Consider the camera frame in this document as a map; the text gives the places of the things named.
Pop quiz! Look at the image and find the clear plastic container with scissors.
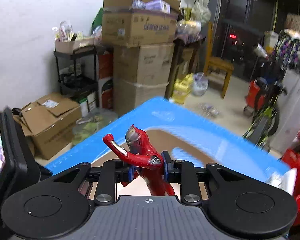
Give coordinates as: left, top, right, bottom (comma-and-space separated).
71, 108, 118, 147

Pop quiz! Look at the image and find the white refrigerator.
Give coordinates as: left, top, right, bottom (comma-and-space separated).
270, 69, 300, 153

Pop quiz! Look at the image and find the floral tissue box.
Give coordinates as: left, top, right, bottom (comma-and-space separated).
266, 168, 297, 195

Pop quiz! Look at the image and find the yellow jug on floor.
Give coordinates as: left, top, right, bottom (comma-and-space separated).
171, 74, 193, 105

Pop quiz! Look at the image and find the beige plastic storage bin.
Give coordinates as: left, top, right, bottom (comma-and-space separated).
98, 126, 215, 198

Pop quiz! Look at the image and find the black metal shelf rack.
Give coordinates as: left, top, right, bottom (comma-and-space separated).
53, 45, 98, 101

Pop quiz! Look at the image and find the red Ultraman action figure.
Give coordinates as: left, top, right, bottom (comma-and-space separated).
103, 125, 175, 196

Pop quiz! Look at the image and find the white plastic bag on floor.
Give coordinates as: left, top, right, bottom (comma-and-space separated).
191, 73, 209, 96

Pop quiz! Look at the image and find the large stacked cardboard box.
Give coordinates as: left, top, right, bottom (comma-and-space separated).
114, 43, 174, 86

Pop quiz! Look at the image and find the wooden chair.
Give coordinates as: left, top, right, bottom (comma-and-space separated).
203, 22, 234, 98

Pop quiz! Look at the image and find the torn cardboard box on floor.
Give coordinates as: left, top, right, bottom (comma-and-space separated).
12, 93, 82, 160

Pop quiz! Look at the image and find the wrapped lower cardboard box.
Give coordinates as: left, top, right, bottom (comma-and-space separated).
113, 77, 168, 116

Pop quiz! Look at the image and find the green black bicycle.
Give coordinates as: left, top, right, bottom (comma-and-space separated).
243, 81, 287, 152

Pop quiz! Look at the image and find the top open cardboard box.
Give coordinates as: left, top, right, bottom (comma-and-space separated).
101, 0, 180, 47

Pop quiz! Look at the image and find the blue silicone baking mat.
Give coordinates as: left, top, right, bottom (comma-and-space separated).
46, 97, 289, 181

